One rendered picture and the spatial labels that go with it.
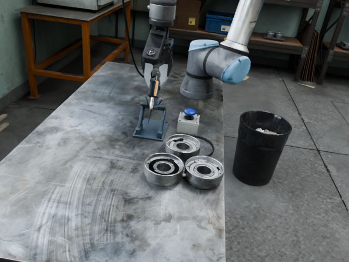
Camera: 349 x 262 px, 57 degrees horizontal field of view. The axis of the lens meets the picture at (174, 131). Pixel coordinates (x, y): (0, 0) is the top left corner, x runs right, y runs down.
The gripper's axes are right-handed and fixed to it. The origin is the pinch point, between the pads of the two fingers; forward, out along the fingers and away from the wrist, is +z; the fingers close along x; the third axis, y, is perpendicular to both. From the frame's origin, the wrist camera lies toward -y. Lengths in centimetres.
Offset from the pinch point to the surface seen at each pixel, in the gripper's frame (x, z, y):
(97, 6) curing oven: 88, 11, 190
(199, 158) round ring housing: -17.4, 12.4, -17.8
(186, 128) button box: -11.6, 13.2, 0.3
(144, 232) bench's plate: -7.8, 15.6, -44.9
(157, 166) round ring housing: -6.5, 13.3, -23.5
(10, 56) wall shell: 152, 55, 153
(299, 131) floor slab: -108, 95, 181
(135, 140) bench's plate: 3.2, 15.6, -8.9
